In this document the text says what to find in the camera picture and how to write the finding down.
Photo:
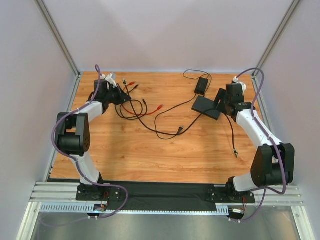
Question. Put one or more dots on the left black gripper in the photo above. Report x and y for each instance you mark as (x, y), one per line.
(119, 93)

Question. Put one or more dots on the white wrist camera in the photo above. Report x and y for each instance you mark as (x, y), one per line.
(110, 78)
(243, 85)

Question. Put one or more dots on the aluminium frame post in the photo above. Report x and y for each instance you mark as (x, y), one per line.
(57, 35)
(279, 31)

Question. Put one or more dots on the left aluminium frame post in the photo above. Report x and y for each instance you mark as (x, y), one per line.
(57, 35)

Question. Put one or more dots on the aluminium front rail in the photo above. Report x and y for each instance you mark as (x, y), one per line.
(66, 192)

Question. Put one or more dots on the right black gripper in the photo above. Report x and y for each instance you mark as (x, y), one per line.
(221, 102)

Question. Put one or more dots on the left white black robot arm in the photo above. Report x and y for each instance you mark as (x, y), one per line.
(71, 134)

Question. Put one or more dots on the black cloth strip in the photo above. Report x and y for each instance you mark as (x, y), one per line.
(160, 196)

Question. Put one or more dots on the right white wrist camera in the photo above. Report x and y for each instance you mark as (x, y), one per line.
(243, 85)

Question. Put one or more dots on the black network switch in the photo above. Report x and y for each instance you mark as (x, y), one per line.
(206, 107)

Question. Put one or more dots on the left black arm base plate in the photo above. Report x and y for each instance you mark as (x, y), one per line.
(97, 193)

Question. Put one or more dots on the right aluminium frame post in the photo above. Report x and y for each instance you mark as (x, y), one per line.
(279, 31)

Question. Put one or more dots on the grey slotted cable duct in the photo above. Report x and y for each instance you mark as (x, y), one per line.
(91, 208)

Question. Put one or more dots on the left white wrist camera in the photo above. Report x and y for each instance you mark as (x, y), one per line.
(110, 78)

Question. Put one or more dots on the black power adapter brick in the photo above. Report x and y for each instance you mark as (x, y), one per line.
(201, 86)

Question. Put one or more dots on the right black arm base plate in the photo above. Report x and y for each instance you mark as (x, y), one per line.
(228, 194)

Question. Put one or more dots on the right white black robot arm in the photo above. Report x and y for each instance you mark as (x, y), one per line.
(273, 164)

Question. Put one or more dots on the thin black adapter lead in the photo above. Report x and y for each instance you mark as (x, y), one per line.
(193, 74)

